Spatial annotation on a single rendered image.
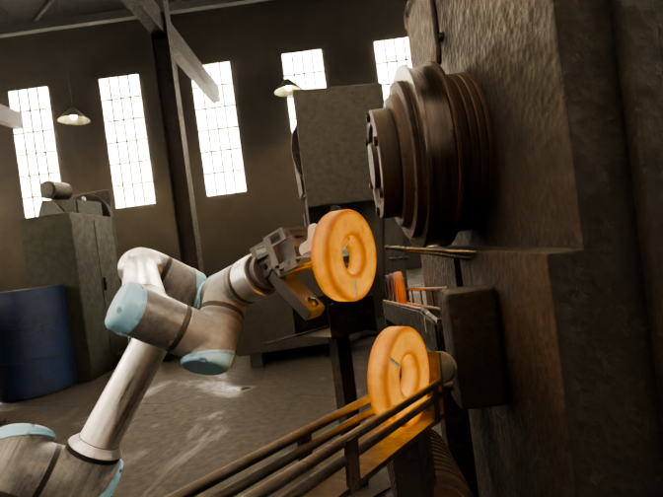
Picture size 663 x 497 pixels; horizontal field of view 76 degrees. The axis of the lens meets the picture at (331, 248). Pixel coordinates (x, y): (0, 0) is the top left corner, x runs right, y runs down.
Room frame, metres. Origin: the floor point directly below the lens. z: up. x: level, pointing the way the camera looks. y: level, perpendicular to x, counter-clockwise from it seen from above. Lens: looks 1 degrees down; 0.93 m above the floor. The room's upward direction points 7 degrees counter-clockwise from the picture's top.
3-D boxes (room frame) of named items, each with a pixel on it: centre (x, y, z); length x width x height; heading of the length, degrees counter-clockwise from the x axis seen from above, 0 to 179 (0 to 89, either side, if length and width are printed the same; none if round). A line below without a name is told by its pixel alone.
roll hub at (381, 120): (1.11, -0.16, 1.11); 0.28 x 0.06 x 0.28; 179
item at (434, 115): (1.11, -0.26, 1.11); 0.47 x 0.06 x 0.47; 179
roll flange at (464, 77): (1.11, -0.34, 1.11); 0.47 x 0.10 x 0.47; 179
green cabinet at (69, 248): (4.04, 2.44, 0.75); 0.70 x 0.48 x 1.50; 179
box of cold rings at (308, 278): (3.87, 0.39, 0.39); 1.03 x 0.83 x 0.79; 93
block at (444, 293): (0.87, -0.27, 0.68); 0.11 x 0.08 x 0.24; 89
